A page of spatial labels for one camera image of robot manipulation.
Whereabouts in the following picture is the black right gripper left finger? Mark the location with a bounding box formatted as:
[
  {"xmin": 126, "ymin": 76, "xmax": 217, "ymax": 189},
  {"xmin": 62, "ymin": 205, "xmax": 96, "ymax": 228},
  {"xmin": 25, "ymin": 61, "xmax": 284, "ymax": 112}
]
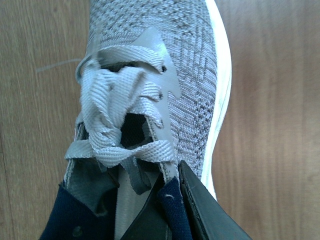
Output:
[{"xmin": 119, "ymin": 172, "xmax": 170, "ymax": 240}]

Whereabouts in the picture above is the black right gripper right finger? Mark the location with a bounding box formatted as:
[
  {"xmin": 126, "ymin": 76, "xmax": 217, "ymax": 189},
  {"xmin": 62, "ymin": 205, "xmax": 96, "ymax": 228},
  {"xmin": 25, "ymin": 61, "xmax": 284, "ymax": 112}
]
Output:
[{"xmin": 178, "ymin": 161, "xmax": 251, "ymax": 240}]

